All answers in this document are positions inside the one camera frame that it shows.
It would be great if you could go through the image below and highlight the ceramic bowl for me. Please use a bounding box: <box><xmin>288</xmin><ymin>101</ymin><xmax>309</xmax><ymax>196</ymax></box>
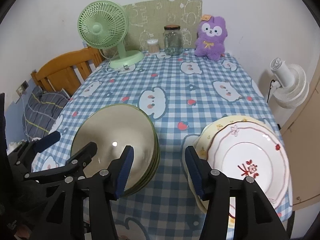
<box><xmin>71</xmin><ymin>104</ymin><xmax>160</xmax><ymax>196</ymax></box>

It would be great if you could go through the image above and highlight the white red trim plate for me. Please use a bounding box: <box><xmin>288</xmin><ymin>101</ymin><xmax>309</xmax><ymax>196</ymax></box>
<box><xmin>207</xmin><ymin>121</ymin><xmax>290</xmax><ymax>208</ymax></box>

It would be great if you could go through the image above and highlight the grey plaid pillow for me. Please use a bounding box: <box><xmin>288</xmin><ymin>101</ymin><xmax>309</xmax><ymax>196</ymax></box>
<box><xmin>22</xmin><ymin>86</ymin><xmax>70</xmax><ymax>140</ymax></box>

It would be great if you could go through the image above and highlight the wooden bed headboard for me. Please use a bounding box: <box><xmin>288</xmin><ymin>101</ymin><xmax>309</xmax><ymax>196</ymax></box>
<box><xmin>31</xmin><ymin>47</ymin><xmax>103</xmax><ymax>95</ymax></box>

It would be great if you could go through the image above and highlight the beige door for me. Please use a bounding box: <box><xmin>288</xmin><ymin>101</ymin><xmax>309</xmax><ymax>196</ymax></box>
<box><xmin>280</xmin><ymin>66</ymin><xmax>319</xmax><ymax>211</ymax></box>

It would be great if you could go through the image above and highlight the blue checkered tablecloth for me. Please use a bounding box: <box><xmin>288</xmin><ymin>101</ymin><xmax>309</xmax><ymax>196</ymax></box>
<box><xmin>33</xmin><ymin>49</ymin><xmax>279</xmax><ymax>239</ymax></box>

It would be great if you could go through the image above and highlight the green desk fan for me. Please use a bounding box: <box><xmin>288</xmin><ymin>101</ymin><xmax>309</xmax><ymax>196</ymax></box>
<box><xmin>77</xmin><ymin>0</ymin><xmax>144</xmax><ymax>70</ymax></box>

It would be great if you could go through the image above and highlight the white floor fan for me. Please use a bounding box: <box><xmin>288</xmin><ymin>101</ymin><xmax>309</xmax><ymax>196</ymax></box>
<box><xmin>270</xmin><ymin>57</ymin><xmax>309</xmax><ymax>109</ymax></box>

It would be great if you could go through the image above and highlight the cotton swab container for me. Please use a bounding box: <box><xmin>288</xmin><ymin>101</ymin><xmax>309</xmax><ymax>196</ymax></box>
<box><xmin>147</xmin><ymin>38</ymin><xmax>160</xmax><ymax>54</ymax></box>

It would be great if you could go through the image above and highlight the green cartoon board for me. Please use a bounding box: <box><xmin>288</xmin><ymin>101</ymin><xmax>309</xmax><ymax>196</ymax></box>
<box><xmin>124</xmin><ymin>0</ymin><xmax>202</xmax><ymax>51</ymax></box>

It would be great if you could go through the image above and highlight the glass jar black lid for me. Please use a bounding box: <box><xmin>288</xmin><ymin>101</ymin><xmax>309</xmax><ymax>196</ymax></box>
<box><xmin>163</xmin><ymin>24</ymin><xmax>182</xmax><ymax>56</ymax></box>

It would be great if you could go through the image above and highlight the purple plush bunny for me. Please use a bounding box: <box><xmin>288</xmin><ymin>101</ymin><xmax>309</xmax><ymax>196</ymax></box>
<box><xmin>195</xmin><ymin>15</ymin><xmax>228</xmax><ymax>61</ymax></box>

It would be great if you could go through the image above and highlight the wall power outlet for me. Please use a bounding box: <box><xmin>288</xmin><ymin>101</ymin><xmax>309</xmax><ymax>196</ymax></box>
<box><xmin>16</xmin><ymin>81</ymin><xmax>29</xmax><ymax>96</ymax></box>

